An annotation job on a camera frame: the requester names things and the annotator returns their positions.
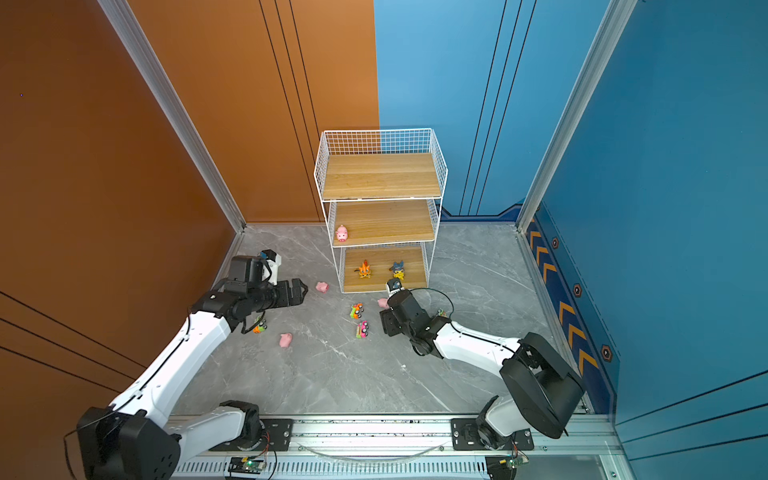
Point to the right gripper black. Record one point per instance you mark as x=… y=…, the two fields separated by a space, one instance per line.
x=388 y=322

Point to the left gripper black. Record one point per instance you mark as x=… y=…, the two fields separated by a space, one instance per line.
x=287 y=299

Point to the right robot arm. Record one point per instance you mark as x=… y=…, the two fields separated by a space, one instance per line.
x=544 y=391

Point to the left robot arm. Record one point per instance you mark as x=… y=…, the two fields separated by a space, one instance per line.
x=131 y=437

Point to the pink pig near shelf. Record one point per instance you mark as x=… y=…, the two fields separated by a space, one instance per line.
x=322 y=287

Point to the pink toy truck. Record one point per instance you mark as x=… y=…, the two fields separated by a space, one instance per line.
x=362 y=330

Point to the grey hooded pikachu figure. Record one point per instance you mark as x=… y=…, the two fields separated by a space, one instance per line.
x=398 y=270

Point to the orange pikachu figure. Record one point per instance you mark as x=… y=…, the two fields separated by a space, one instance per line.
x=364 y=271

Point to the left circuit board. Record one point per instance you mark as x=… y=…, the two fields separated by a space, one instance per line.
x=246 y=465

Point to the circuit board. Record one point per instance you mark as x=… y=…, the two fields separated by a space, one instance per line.
x=505 y=467
x=246 y=465

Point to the right circuit board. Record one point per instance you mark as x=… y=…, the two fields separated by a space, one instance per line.
x=505 y=467

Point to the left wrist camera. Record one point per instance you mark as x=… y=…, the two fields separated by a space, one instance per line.
x=270 y=261

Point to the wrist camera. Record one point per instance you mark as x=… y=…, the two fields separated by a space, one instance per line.
x=394 y=285
x=270 y=261

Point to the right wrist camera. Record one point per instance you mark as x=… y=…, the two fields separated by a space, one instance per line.
x=394 y=285

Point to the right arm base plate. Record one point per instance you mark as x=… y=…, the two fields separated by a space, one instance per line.
x=468 y=435

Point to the white wire wooden shelf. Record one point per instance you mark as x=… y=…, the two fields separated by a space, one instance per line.
x=386 y=187

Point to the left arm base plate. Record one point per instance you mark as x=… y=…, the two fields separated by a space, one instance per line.
x=273 y=434

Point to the aluminium rail frame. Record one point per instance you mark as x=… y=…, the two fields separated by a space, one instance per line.
x=418 y=446

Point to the left aluminium corner post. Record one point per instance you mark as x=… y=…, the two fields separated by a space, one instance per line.
x=129 y=31

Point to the aluminium corner post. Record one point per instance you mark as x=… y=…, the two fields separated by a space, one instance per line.
x=606 y=39
x=129 y=31

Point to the right aluminium corner post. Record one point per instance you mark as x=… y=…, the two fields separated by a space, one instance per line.
x=606 y=39

